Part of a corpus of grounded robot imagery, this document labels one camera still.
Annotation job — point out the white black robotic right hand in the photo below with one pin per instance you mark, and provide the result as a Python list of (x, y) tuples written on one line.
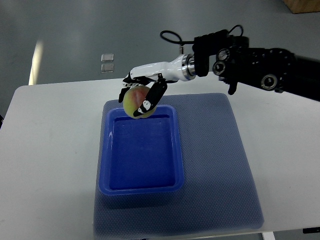
[(160, 74)]

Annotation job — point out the yellow-red peach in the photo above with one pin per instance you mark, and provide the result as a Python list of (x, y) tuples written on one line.
[(133, 99)]

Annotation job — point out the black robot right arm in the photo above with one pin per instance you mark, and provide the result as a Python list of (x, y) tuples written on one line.
[(231, 58)]

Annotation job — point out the upper metal floor plate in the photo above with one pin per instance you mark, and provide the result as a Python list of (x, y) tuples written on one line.
[(107, 57)]

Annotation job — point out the metal floor plate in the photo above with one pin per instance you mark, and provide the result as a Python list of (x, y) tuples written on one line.
[(107, 68), (107, 57)]

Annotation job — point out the lower metal floor plate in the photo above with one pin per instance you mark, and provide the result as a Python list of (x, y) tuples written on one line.
[(107, 68)]

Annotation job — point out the blue plastic tray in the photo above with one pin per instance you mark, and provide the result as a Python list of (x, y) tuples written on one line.
[(141, 156)]

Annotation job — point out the wooden box corner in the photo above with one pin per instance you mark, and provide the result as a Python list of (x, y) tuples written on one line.
[(303, 6)]

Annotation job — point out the blue-grey mesh mat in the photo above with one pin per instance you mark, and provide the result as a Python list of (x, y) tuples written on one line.
[(218, 194)]

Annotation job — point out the white table leg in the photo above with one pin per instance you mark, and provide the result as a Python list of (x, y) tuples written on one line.
[(268, 235)]

